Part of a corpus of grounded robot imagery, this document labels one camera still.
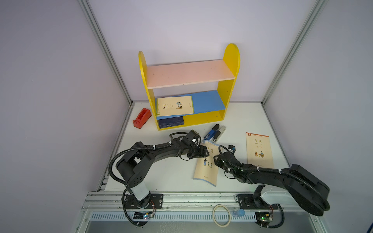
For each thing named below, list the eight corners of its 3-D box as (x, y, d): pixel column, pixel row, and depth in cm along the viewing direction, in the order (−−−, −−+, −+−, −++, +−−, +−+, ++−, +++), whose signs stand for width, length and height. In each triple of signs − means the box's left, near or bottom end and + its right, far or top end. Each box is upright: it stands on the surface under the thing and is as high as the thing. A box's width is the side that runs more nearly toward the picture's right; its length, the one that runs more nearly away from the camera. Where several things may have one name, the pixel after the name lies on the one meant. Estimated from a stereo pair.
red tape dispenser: (134, 126, 107) (131, 121, 102) (145, 113, 116) (143, 107, 111) (142, 129, 106) (139, 124, 101) (152, 115, 115) (150, 109, 110)
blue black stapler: (204, 140, 100) (204, 136, 96) (215, 126, 107) (216, 122, 103) (212, 145, 97) (213, 141, 93) (222, 131, 104) (223, 127, 100)
